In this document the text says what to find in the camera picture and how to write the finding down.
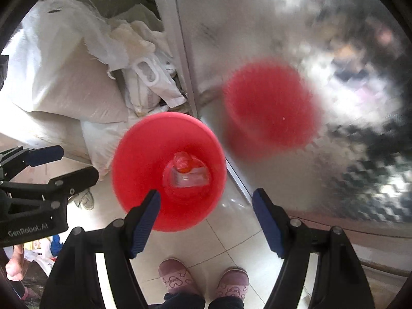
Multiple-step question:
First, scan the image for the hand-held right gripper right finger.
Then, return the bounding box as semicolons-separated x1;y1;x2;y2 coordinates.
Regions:
252;188;375;309

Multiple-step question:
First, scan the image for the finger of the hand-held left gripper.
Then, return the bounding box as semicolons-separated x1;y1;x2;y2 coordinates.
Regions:
0;166;99;215
0;145;64;182

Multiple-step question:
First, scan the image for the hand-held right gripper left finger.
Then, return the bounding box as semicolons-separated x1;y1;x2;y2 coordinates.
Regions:
40;189;161;309

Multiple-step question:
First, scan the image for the red plastic bucket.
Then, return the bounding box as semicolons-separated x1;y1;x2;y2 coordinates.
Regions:
111;112;226;232

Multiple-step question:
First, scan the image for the person's left hand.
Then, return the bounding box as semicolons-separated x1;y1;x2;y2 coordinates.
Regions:
6;245;26;280

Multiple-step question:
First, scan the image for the clear plastic piece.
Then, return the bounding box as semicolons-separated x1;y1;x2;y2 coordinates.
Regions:
72;188;95;211

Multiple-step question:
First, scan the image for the small white woven sack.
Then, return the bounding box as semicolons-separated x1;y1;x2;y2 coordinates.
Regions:
80;116;131;181

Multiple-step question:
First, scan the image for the small clear plastic bottle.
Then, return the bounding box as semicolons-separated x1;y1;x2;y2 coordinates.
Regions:
162;151;211;197

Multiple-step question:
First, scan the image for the person's left leg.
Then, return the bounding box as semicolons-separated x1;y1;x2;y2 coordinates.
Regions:
164;291;207;309

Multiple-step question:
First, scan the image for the person's leg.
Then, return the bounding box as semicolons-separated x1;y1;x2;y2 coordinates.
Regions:
164;291;207;309
209;296;245;309

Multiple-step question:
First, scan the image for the person's right leg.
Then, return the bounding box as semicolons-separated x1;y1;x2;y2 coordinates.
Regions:
209;296;245;309

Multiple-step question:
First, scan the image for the crumpled white woven sack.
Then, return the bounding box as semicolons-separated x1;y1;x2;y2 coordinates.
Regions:
106;5;174;81

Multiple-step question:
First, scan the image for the white plastic bag with handle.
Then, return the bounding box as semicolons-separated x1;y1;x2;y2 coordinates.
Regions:
124;54;185;110

